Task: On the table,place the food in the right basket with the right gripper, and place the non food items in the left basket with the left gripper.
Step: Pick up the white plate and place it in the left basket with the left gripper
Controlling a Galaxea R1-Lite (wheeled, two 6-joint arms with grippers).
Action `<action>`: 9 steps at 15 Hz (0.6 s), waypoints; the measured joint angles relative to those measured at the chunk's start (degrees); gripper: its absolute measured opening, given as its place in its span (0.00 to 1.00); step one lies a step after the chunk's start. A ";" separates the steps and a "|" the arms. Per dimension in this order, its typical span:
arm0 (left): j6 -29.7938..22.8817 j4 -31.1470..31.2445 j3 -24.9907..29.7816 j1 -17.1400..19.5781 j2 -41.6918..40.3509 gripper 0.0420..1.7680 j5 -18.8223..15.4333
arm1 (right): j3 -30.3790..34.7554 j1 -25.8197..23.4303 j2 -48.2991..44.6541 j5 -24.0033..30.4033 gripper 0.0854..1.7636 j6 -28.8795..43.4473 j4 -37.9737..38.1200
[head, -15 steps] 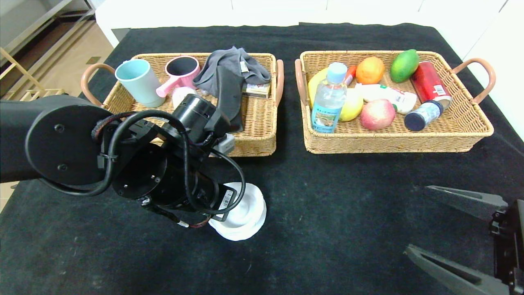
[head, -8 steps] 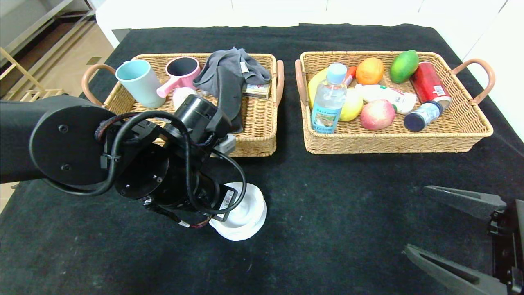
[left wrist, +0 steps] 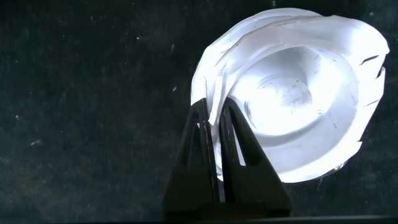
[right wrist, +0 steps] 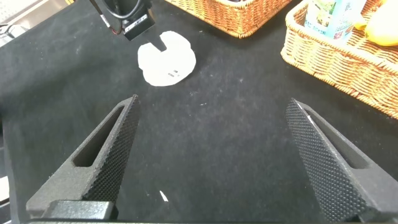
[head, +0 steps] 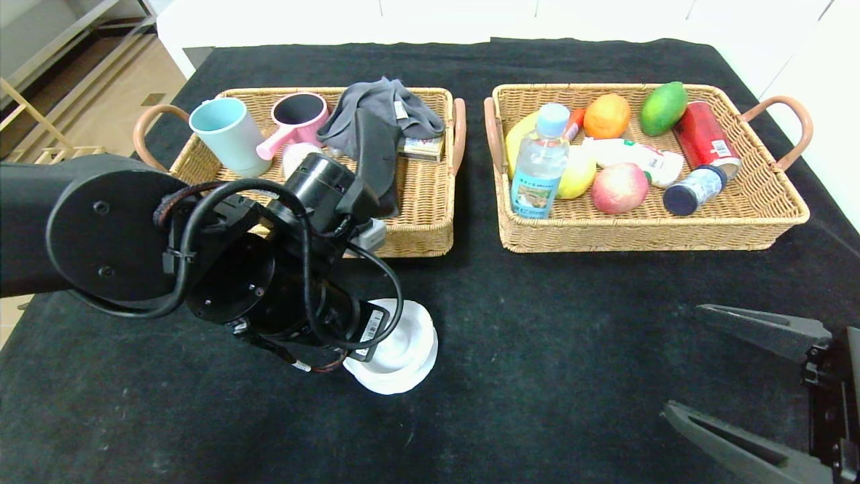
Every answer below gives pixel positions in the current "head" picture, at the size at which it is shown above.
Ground white round lid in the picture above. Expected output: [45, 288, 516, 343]
[342, 298, 439, 396]

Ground grey cloth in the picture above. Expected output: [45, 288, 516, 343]
[316, 77, 445, 160]

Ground light blue plastic cup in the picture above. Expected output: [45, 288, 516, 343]
[189, 97, 272, 179]

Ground orange fruit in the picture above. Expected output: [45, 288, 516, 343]
[583, 93, 632, 140]

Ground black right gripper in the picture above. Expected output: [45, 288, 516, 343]
[658, 303, 860, 484]

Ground water bottle blue cap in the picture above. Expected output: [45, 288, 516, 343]
[511, 102, 572, 220]

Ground black camera cable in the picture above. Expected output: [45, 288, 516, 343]
[67, 177, 406, 352]

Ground white yogurt bottle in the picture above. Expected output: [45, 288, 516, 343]
[581, 138, 685, 189]

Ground yellow lemon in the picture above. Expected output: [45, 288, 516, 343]
[558, 146, 598, 201]

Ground green mango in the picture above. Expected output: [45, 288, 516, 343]
[640, 82, 689, 138]

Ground red pink peach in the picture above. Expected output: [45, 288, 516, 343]
[591, 163, 650, 216]

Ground small bottle blue lid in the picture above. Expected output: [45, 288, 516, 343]
[662, 165, 730, 217]

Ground small printed card box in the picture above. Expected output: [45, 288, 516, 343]
[398, 136, 445, 163]

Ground black table cloth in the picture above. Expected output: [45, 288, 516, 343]
[0, 37, 860, 484]

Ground black braided cable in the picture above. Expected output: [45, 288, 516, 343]
[152, 180, 345, 375]

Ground red soda can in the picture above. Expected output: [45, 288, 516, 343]
[674, 102, 742, 181]

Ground pink mug with handle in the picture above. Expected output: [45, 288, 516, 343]
[255, 92, 331, 161]

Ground grey metal shelf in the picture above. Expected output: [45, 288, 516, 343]
[0, 0, 155, 88]

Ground pink purple cylinder bottle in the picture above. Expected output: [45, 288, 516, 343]
[282, 143, 325, 181]

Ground yellow banana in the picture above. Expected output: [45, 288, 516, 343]
[505, 111, 540, 180]

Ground wicker basket brown handles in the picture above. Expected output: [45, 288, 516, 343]
[484, 82, 814, 255]
[132, 86, 468, 261]

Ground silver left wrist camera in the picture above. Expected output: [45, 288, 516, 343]
[349, 218, 389, 253]

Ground beige wooden rack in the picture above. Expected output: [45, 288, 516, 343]
[0, 77, 108, 165]

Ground black glasses case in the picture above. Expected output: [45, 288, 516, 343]
[353, 108, 402, 220]

